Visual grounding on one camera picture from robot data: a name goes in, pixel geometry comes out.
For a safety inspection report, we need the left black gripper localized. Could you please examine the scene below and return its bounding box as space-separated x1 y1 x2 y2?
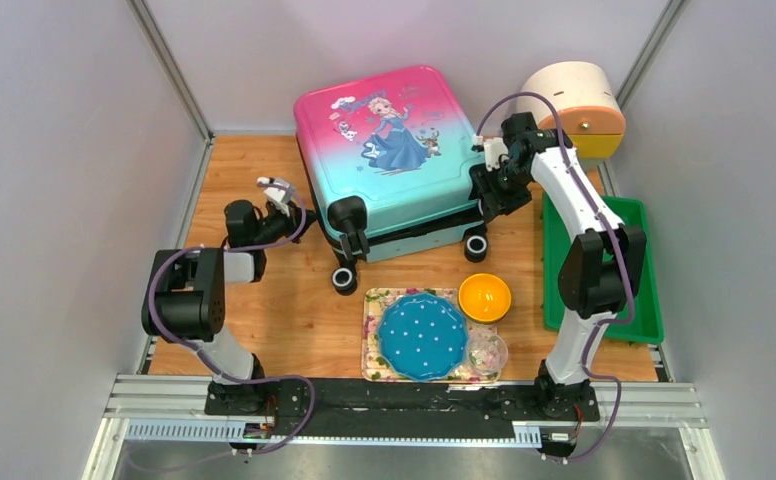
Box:
252 200 317 250

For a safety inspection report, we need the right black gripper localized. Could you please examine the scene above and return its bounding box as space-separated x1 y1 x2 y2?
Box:
474 159 535 223

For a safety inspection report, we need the pink and teal kids suitcase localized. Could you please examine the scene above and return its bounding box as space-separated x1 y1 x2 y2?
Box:
293 65 489 295

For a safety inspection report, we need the green plastic tray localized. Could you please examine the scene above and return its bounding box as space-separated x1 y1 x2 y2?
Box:
541 196 664 345

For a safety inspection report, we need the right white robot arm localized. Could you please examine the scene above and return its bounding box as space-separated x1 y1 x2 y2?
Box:
470 113 647 419

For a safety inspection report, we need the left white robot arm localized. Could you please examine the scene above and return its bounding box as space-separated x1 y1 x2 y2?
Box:
141 200 316 415

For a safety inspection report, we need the orange bowl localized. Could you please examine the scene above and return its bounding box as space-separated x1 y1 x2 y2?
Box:
457 273 512 325

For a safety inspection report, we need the round pastel mini drawer cabinet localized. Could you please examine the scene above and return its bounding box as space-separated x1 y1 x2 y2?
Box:
521 61 626 160

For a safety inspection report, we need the small clear glass bowl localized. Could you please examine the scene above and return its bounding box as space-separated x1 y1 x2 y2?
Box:
466 329 508 374

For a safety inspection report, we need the blue polka dot plate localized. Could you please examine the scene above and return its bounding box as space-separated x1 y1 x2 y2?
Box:
377 293 469 382

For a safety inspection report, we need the floral rectangular tray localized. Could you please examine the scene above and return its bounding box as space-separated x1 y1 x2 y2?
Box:
361 287 504 384

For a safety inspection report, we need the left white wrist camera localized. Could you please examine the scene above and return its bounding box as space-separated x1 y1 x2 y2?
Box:
257 177 296 217

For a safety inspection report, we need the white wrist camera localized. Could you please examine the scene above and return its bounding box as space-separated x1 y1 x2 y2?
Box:
472 135 509 172
257 177 296 217

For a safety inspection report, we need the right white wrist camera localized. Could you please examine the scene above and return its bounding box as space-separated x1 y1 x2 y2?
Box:
472 135 509 172

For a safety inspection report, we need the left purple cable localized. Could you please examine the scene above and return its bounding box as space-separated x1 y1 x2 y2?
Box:
146 180 317 458

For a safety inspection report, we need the purple cable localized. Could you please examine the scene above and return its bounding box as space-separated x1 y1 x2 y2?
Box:
146 180 317 458
475 91 637 464

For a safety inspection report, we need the aluminium frame rail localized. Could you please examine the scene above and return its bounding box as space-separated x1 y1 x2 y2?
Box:
86 374 724 479

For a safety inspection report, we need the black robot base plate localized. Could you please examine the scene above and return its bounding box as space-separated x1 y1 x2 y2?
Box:
204 378 600 440

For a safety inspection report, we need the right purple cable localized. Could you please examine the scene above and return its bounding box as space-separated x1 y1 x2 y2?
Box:
475 91 637 464

